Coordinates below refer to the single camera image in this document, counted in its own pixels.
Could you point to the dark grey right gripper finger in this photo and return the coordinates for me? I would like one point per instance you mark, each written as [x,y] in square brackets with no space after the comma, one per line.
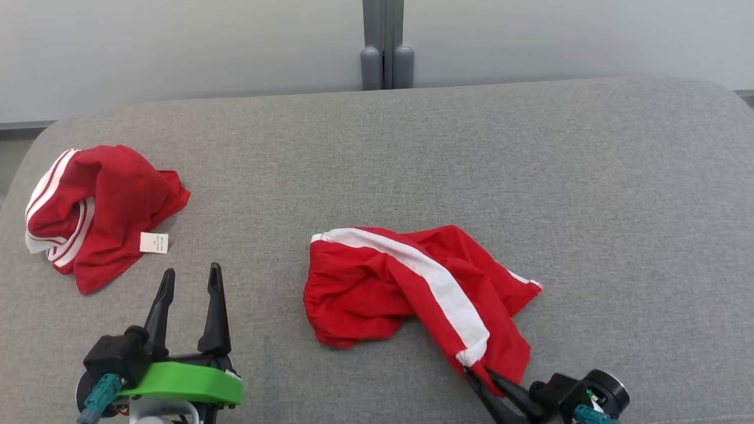
[521,400]
[495,406]

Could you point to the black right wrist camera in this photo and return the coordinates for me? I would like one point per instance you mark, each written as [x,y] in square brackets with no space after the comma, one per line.
[589,386]

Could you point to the grey double partition post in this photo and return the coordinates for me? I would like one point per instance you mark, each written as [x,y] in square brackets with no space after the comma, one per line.
[387,53]

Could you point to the red shorts with white stripe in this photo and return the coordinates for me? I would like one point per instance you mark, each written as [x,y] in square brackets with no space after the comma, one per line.
[365,288]

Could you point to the red shirt with white sleeves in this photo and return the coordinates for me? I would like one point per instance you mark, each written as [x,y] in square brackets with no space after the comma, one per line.
[112,200]

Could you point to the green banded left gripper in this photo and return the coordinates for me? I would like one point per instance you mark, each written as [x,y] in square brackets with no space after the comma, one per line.
[188,381]

